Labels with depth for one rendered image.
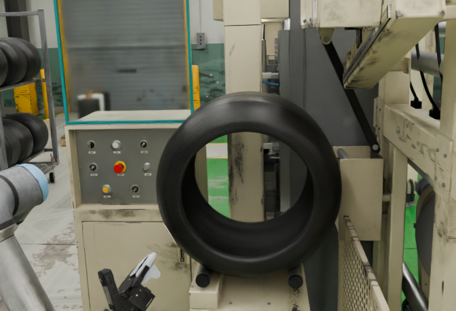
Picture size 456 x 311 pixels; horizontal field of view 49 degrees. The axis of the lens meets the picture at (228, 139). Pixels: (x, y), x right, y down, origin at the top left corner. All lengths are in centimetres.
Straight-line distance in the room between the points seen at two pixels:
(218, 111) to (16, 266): 65
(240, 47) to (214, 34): 869
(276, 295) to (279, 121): 59
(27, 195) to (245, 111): 61
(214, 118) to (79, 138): 96
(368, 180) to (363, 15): 78
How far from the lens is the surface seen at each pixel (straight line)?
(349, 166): 176
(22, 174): 134
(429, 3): 108
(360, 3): 115
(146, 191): 223
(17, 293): 125
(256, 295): 169
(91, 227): 230
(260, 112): 140
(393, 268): 194
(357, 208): 181
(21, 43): 572
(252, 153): 180
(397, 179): 182
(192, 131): 142
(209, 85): 1051
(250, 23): 175
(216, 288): 160
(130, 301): 147
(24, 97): 1119
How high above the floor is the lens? 164
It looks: 12 degrees down
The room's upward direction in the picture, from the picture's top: 2 degrees counter-clockwise
